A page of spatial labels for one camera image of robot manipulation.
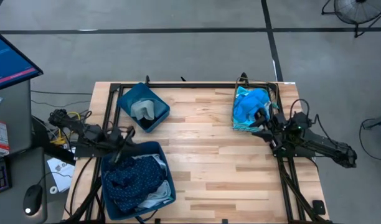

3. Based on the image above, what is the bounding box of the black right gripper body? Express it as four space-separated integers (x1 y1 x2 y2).
270 112 291 139

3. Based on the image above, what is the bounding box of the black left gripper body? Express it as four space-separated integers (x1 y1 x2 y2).
106 126 129 149

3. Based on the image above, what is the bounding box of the bright blue towel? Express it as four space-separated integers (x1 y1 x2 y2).
233 88 271 125

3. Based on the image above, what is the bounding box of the sage knit cloth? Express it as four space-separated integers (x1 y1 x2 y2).
129 100 156 121

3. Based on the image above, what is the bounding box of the navy dotted cloth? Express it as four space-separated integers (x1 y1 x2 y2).
103 155 166 213

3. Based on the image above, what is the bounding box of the aqua fleece cloth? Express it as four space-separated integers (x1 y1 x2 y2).
232 86 277 132

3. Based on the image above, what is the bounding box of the blue-grey knit cloth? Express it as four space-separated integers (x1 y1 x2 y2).
148 98 168 121

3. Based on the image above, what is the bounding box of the light grey patterned cloth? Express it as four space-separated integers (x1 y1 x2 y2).
137 179 173 210

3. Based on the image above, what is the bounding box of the teal plastic tray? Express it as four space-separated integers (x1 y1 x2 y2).
116 82 171 134

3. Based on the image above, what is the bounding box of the navy fabric bin white stripe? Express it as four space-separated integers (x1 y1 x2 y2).
100 141 177 221

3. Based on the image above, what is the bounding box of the white printed paper sheet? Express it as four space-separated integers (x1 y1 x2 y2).
46 157 76 193

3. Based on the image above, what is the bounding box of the small black box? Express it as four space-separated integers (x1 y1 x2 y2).
311 200 326 215

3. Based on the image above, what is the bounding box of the black computer mouse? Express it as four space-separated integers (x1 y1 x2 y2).
22 184 44 217

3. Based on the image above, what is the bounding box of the grey metal stand foot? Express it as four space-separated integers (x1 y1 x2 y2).
361 112 381 131

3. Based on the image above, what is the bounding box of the grey desk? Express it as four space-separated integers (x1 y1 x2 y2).
0 79 48 224

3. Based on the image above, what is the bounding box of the computer monitor blue screen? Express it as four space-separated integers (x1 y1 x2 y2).
0 26 44 93

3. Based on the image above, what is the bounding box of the black floor fan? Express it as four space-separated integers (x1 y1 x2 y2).
321 0 381 39

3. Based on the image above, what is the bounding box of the metal wire basket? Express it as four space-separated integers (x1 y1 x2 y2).
230 74 280 133

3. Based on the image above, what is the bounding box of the black metal rig frame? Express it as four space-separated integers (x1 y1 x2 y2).
62 74 334 224

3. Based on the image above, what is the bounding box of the black floor cable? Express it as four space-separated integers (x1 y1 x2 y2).
359 118 381 162

